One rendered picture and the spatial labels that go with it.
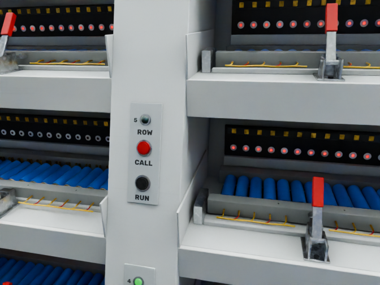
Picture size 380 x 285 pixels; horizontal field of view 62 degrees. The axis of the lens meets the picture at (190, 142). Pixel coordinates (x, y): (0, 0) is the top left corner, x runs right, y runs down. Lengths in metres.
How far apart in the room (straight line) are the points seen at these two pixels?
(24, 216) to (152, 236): 0.20
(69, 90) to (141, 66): 0.10
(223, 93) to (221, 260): 0.20
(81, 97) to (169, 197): 0.17
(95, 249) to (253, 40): 0.39
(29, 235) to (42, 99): 0.19
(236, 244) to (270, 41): 0.32
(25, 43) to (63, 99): 0.28
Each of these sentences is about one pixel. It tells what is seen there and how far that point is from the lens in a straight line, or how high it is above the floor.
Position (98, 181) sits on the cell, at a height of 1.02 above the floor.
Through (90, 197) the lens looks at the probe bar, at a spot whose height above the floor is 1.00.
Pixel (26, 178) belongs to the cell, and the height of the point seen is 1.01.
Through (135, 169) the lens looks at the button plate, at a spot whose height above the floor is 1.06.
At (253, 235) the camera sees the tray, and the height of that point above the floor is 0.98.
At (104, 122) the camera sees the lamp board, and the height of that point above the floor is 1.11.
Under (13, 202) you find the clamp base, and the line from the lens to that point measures 0.55.
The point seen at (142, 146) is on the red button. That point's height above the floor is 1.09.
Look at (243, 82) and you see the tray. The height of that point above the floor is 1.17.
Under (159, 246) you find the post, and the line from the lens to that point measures 0.41.
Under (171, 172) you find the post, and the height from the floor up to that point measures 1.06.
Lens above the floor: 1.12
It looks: 4 degrees down
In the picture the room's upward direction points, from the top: 3 degrees clockwise
